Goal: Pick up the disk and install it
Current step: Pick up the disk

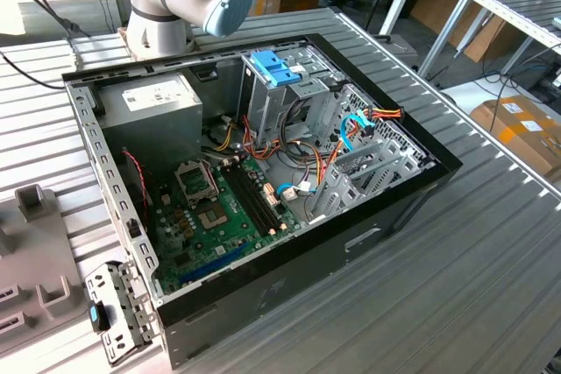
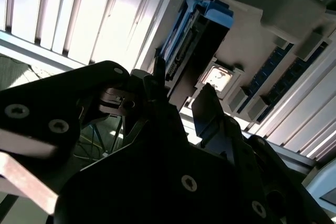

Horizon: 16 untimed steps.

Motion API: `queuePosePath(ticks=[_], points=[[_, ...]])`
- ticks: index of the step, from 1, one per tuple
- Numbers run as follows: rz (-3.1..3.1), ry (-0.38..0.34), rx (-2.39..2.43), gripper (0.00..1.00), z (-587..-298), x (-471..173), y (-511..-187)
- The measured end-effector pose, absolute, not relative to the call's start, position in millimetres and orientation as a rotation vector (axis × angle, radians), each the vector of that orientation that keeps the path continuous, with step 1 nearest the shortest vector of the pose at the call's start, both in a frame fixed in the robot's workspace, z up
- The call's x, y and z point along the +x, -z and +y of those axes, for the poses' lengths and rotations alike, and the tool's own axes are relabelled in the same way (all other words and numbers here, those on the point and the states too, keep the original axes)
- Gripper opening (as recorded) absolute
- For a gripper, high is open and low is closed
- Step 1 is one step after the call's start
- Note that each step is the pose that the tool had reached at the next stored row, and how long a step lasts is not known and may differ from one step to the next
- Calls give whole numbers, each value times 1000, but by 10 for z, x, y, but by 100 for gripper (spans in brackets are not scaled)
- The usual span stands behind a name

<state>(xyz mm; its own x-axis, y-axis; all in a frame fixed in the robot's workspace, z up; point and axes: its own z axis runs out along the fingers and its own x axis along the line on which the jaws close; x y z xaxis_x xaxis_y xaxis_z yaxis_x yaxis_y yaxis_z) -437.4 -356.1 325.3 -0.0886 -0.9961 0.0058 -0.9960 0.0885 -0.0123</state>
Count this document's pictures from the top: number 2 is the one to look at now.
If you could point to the hard disk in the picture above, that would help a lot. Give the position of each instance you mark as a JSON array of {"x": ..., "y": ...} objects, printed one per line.
[{"x": 218, "y": 14}]

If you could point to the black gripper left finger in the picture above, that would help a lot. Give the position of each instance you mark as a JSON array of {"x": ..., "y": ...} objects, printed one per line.
[{"x": 39, "y": 108}]

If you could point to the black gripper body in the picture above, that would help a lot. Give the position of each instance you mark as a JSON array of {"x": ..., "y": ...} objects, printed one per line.
[{"x": 118, "y": 195}]

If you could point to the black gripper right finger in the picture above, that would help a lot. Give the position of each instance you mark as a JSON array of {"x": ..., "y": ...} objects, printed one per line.
[{"x": 210, "y": 111}]

